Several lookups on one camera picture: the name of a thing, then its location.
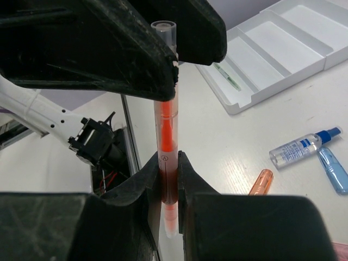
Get orange plastic case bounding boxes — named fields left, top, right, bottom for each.
left=249, top=169, right=274, bottom=196

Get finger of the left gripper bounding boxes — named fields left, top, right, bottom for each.
left=1, top=1, right=178, bottom=101
left=130, top=0, right=227, bottom=65

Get pink plastic case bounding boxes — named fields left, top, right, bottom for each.
left=332, top=243, right=348, bottom=261

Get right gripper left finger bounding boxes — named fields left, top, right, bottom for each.
left=1, top=154, right=160, bottom=260

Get clear pen cap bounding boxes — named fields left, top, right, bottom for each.
left=151, top=20, right=178, bottom=59

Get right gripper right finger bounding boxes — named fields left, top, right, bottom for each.
left=178, top=152, right=337, bottom=260

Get blue plastic case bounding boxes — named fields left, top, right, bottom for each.
left=318, top=147, right=347, bottom=195

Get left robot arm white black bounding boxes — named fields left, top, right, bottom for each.
left=1, top=1, right=227, bottom=167

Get orange highlighter pen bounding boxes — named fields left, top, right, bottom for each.
left=154, top=97, right=178, bottom=238

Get white compartment tray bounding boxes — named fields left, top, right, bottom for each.
left=198, top=1, right=347, bottom=115

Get clear spray bottle blue cap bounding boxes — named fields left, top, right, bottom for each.
left=269, top=127, right=341, bottom=169

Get green highlighter pen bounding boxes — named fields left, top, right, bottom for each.
left=213, top=63, right=241, bottom=91

